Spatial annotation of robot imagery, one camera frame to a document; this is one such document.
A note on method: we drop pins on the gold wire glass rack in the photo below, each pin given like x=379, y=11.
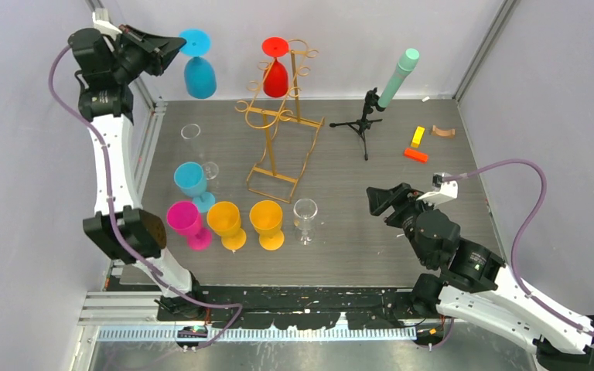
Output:
x=266, y=114

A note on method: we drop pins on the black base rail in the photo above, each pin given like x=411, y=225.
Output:
x=303, y=308

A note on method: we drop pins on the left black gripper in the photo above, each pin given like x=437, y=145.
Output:
x=166, y=47

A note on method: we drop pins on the yellow wine glass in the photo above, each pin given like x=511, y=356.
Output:
x=266, y=217
x=224, y=218

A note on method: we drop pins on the wooden arch block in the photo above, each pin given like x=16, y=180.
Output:
x=443, y=133

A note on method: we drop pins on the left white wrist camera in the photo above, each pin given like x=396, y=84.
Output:
x=102, y=22

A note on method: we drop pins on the mint green microphone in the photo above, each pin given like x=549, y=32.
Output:
x=405, y=65

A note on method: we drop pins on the clear wine glass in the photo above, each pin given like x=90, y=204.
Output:
x=192, y=135
x=305, y=212

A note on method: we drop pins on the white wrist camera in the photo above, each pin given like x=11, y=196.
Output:
x=442, y=191
x=102, y=22

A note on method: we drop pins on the black tripod stand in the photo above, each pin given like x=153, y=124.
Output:
x=361, y=125

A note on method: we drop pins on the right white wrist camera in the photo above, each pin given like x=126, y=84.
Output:
x=442, y=191

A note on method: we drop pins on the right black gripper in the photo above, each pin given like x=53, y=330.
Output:
x=380, y=199

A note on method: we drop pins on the yellow block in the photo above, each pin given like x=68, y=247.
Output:
x=417, y=136

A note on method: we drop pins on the red wine glass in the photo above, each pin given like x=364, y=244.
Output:
x=275, y=83

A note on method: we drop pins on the orange block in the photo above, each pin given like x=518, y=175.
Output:
x=415, y=155

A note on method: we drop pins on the pink wine glass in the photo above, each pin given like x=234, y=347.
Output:
x=186, y=220

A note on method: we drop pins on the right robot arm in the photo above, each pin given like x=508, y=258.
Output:
x=468, y=281

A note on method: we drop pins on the blue wine glass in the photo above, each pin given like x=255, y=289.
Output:
x=199, y=75
x=192, y=181

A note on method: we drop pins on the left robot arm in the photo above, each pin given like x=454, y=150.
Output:
x=110, y=58

